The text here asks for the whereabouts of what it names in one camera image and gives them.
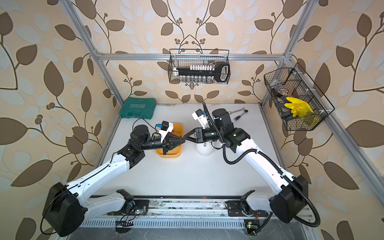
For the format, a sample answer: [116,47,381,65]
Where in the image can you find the black pliers in basket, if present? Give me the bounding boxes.
[272,88,294,121]

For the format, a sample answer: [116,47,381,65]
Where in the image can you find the black wire basket right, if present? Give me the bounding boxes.
[264,63,335,131]

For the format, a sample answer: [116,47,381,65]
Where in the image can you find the silver combination wrench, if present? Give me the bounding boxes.
[229,108,245,115]

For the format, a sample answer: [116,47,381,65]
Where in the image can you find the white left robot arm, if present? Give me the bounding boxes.
[42,125,185,237]

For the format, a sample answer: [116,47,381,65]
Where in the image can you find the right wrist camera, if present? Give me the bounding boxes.
[192,109,212,129]

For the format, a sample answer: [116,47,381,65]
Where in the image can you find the black wire basket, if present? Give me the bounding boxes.
[264,63,335,131]
[168,48,231,85]

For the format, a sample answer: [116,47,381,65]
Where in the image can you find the socket set holder rail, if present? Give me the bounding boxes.
[170,62,231,84]

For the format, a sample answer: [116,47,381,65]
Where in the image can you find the yellow plastic tray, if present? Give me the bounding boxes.
[156,123,184,159]

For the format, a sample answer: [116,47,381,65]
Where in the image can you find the black wire basket back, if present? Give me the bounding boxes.
[168,48,231,85]

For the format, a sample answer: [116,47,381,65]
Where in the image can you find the green handled ratchet wrench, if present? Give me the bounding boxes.
[235,110,248,122]

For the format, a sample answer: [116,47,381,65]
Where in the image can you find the yellow rubber glove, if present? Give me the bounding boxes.
[286,97,314,118]

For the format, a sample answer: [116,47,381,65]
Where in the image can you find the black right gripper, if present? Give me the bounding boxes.
[184,127,225,143]

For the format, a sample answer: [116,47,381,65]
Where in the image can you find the white dome with screws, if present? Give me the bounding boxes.
[196,142,214,157]

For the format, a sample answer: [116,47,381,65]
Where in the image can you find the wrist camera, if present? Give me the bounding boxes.
[156,121,174,142]
[192,109,212,129]

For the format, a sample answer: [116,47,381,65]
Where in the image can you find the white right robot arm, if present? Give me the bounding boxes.
[184,109,309,223]

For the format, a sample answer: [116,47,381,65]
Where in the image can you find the black corrugated cable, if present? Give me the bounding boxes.
[202,101,321,228]

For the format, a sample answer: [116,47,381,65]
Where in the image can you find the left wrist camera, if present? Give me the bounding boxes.
[156,121,174,142]

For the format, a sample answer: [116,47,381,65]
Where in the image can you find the green plastic tool case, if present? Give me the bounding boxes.
[119,98,157,120]

